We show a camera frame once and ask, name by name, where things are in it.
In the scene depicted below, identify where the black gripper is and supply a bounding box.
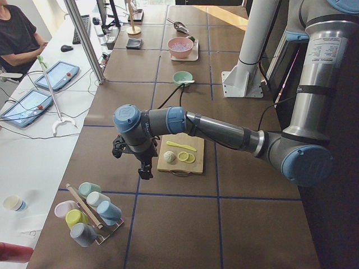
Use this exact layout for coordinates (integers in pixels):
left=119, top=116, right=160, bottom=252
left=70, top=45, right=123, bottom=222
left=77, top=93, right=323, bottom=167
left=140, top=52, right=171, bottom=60
left=134, top=140, right=158, bottom=179

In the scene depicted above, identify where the white spoon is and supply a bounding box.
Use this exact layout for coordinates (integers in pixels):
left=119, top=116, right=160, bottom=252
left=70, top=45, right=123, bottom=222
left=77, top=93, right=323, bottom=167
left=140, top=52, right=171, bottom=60
left=178, top=80, right=195, bottom=84

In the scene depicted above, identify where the small green bowl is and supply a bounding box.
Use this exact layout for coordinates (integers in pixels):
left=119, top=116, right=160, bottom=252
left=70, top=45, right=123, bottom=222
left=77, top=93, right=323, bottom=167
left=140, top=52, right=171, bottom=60
left=173, top=71, right=193, bottom=86

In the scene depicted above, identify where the stainless steel scoop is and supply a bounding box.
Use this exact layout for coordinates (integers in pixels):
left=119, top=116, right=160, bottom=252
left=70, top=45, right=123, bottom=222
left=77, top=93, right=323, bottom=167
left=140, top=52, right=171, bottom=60
left=167, top=18, right=189, bottom=34

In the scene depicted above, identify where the pink bowl with ice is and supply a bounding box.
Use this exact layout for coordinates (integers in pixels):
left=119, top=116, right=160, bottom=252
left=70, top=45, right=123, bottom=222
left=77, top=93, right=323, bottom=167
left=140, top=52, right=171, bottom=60
left=168, top=37, right=194, bottom=59

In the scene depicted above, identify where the white dough ball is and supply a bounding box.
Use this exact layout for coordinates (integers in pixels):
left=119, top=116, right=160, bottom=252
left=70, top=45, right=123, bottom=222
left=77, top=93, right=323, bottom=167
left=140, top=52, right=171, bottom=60
left=163, top=151, right=176, bottom=163

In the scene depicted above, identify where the yellow plastic knife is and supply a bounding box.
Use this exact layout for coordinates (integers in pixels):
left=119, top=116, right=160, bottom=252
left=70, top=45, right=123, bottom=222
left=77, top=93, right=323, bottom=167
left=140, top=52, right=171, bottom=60
left=166, top=141, right=197, bottom=152

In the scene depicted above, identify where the wooden cutting board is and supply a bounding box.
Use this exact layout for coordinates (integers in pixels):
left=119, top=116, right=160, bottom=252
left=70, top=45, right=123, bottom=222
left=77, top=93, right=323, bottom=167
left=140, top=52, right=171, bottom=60
left=157, top=133, right=204, bottom=174

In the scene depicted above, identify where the lemon slice upper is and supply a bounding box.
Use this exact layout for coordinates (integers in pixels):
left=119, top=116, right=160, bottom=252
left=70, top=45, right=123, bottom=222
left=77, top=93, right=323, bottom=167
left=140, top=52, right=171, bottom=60
left=177, top=151, right=189, bottom=162

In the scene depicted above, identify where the lemon slice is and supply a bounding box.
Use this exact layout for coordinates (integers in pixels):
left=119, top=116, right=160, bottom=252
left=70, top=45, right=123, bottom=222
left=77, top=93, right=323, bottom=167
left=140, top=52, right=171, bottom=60
left=177, top=151, right=189, bottom=162
left=185, top=153, right=196, bottom=164

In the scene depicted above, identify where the lemon slice lower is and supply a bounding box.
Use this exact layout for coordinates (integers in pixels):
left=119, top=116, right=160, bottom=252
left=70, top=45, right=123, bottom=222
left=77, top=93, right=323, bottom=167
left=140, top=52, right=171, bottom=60
left=185, top=153, right=196, bottom=164

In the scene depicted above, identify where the light blue cup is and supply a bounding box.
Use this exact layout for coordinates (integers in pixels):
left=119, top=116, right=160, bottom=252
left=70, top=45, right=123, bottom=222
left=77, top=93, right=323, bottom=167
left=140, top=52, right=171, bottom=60
left=97, top=201, right=122, bottom=225

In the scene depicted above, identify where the mint green cup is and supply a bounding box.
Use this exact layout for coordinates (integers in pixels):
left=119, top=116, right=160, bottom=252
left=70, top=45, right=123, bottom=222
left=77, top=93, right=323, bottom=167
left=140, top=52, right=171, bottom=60
left=78, top=182, right=102, bottom=198

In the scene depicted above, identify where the yellow cup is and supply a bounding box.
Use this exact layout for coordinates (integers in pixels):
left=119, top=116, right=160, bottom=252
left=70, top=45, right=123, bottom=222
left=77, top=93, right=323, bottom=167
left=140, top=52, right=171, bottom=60
left=65, top=209, right=89, bottom=229

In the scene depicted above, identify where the grey cup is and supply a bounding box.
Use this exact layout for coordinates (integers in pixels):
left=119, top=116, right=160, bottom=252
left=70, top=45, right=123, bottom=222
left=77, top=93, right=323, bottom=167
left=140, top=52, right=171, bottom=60
left=70, top=222, right=97, bottom=247

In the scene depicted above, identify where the pink cup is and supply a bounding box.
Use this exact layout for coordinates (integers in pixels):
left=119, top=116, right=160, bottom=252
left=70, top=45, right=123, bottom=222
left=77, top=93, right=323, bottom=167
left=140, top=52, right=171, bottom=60
left=54, top=200, right=77, bottom=219

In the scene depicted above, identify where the white serving tray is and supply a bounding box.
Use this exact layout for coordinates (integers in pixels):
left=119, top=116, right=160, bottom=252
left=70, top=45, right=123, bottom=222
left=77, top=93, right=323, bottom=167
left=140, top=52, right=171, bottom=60
left=170, top=40, right=199, bottom=62

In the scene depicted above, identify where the dark square dish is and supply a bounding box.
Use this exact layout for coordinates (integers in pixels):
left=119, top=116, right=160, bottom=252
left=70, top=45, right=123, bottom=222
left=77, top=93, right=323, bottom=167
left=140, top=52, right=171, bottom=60
left=126, top=38, right=143, bottom=50

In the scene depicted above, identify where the far blue teach pendant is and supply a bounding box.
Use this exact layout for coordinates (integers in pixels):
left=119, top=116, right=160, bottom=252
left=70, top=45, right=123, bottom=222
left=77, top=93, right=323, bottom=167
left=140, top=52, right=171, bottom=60
left=47, top=61, right=80, bottom=91

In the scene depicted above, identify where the blue teach pendant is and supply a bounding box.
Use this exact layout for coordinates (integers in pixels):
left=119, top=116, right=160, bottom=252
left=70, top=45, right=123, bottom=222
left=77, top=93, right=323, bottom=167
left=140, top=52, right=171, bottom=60
left=1, top=89, right=53, bottom=128
left=47, top=61, right=80, bottom=91

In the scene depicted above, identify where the near blue teach pendant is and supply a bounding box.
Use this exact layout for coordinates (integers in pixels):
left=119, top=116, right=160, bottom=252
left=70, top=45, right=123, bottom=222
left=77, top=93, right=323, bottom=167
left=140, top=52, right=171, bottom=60
left=1, top=89, right=53, bottom=128

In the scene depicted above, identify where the white paper cup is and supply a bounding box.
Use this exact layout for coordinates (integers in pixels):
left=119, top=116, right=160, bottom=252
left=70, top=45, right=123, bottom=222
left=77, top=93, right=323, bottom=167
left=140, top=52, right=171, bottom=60
left=3, top=195, right=27, bottom=212

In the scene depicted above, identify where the wooden stand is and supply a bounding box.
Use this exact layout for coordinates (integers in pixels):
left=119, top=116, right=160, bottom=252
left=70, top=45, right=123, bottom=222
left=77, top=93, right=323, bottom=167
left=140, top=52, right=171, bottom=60
left=126, top=0, right=141, bottom=36

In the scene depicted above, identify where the black computer mouse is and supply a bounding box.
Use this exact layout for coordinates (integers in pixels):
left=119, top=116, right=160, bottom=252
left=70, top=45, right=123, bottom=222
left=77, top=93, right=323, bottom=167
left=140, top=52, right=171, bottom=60
left=61, top=45, right=73, bottom=52

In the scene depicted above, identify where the white reacher grabber tool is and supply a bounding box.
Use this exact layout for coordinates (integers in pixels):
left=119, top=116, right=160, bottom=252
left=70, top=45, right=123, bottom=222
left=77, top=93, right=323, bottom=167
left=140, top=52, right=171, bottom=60
left=36, top=55, right=77, bottom=137

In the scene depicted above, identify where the red bottle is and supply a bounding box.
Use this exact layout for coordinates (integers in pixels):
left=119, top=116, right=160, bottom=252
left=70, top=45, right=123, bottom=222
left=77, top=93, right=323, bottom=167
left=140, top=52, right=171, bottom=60
left=1, top=242, right=34, bottom=263

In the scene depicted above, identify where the black keyboard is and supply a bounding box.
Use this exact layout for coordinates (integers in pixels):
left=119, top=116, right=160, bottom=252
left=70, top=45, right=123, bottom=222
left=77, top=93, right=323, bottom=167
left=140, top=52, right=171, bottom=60
left=72, top=16, right=93, bottom=45

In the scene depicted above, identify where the seated person black shirt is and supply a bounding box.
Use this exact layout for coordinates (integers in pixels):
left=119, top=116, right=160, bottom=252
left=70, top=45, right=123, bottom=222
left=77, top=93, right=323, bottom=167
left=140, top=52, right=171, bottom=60
left=1, top=1, right=48, bottom=76

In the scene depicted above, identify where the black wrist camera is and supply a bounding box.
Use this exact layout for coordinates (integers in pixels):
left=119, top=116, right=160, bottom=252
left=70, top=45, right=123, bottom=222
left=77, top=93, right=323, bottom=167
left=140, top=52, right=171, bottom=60
left=112, top=134, right=127, bottom=159

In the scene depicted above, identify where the wooden rack handle rod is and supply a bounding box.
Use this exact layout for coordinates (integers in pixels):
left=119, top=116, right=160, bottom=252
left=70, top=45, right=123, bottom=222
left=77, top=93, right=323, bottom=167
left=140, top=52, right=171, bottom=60
left=66, top=184, right=104, bottom=229

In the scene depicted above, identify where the white wire cup rack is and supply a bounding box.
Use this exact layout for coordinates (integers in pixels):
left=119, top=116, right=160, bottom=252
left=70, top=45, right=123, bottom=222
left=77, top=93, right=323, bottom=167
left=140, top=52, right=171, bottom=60
left=80, top=201, right=124, bottom=245

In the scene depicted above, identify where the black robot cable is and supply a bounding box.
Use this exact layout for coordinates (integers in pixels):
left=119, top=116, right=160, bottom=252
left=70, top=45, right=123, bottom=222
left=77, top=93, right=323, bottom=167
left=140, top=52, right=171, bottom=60
left=155, top=82, right=187, bottom=110

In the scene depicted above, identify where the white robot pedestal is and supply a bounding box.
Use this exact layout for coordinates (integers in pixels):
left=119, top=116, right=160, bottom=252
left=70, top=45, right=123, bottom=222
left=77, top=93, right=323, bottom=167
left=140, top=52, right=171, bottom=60
left=222, top=0, right=279, bottom=98

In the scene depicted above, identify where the aluminium frame post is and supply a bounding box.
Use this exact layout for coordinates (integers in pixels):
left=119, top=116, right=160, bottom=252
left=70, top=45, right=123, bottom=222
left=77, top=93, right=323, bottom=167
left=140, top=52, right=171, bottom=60
left=64, top=0, right=105, bottom=85

